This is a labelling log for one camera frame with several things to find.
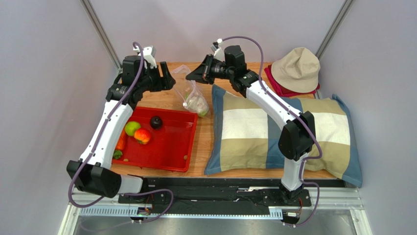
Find red folded cloth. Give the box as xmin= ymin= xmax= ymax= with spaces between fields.
xmin=264 ymin=65 xmax=317 ymax=97

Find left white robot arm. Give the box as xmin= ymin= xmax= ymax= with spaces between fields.
xmin=67 ymin=54 xmax=175 ymax=207

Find green apple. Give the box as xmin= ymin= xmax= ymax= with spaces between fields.
xmin=124 ymin=121 xmax=141 ymax=137

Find red yellow apple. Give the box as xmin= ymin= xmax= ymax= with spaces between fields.
xmin=133 ymin=128 xmax=152 ymax=144

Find white green cauliflower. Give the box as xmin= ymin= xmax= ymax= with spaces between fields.
xmin=183 ymin=95 xmax=209 ymax=118

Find aluminium frame rail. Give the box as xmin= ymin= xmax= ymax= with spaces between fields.
xmin=59 ymin=178 xmax=371 ymax=235

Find beige bucket hat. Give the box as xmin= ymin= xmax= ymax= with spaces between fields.
xmin=271 ymin=47 xmax=321 ymax=94

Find plaid blue beige pillow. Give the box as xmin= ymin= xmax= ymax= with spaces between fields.
xmin=204 ymin=85 xmax=363 ymax=187

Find dark purple mangosteen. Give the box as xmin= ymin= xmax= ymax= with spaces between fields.
xmin=149 ymin=116 xmax=163 ymax=130

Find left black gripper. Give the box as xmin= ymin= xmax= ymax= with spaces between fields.
xmin=138 ymin=62 xmax=176 ymax=93

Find clear zip top bag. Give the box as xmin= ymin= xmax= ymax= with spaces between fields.
xmin=171 ymin=64 xmax=210 ymax=118

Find red plastic tray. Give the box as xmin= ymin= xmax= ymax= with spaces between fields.
xmin=112 ymin=107 xmax=198 ymax=172

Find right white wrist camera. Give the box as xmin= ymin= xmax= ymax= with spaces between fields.
xmin=210 ymin=38 xmax=225 ymax=61

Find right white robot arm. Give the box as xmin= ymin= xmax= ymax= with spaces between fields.
xmin=185 ymin=46 xmax=315 ymax=205

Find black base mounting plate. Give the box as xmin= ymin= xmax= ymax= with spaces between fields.
xmin=116 ymin=177 xmax=312 ymax=215

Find orange carrot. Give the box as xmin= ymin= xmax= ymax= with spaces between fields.
xmin=115 ymin=130 xmax=127 ymax=151

